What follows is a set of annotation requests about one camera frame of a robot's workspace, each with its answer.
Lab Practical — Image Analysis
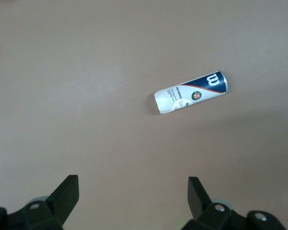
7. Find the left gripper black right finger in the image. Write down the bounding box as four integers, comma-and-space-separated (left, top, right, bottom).
180, 176, 288, 230

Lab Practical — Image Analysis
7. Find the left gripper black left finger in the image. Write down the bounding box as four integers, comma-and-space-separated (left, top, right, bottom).
0, 174, 80, 230

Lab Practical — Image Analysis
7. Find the white blue tennis ball can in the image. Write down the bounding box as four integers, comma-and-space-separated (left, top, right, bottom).
154, 70, 228, 115

